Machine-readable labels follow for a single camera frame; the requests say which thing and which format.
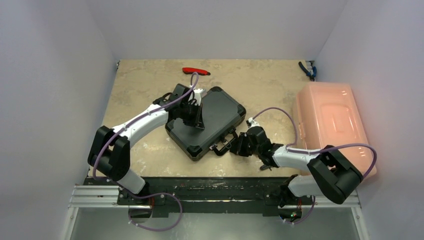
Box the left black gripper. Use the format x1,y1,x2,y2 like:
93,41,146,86
179,102,205,130

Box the black poker set case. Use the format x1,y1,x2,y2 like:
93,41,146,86
165,86,247,162

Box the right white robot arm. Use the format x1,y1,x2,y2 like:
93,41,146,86
230,126,364,205

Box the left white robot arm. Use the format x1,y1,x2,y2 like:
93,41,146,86
87,83,207,205

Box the red utility knife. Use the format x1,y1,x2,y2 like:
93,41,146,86
181,67,211,76

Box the orange translucent storage bin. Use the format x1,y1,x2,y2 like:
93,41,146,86
293,81,378,186

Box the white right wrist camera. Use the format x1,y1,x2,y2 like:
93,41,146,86
246,117,260,129

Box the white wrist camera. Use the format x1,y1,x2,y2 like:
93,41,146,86
191,88,207,105
246,117,260,129

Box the black wire stripper pliers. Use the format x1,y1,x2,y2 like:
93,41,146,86
259,159,274,171

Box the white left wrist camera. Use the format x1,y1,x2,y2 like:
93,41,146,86
191,88,207,105

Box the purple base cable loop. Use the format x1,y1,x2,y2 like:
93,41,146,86
127,192,184,233

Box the black table front rail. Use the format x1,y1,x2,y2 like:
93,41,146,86
83,177,313,218

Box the blue handled pliers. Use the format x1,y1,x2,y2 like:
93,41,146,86
298,61,317,82

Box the aluminium frame rails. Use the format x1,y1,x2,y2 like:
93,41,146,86
59,185,370,240

